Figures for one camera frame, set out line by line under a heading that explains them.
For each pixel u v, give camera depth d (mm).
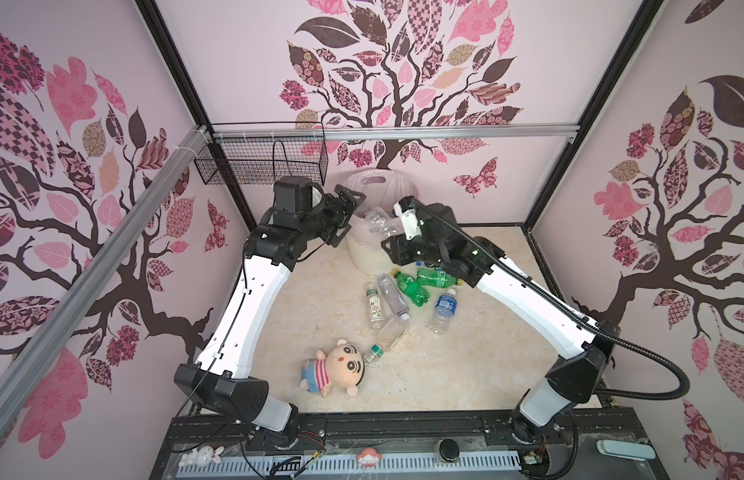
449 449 632
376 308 903
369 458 657
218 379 387
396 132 940
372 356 833
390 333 899
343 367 760
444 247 518
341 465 697
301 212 508
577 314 439
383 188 1006
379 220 715
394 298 964
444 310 909
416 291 983
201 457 683
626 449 685
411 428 756
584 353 416
